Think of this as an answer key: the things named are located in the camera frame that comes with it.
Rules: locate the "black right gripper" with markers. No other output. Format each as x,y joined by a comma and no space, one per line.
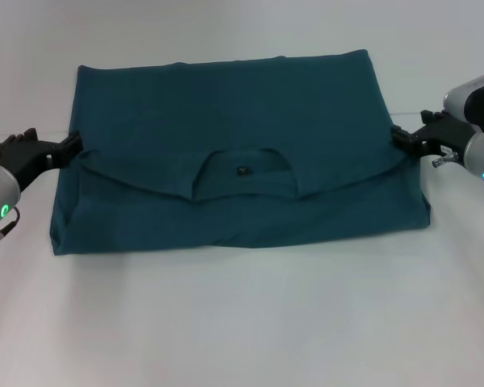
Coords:
447,135

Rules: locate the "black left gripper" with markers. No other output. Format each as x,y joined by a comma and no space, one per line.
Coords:
24,157

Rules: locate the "teal t-shirt with FREE print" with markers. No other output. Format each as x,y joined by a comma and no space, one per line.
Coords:
226,101

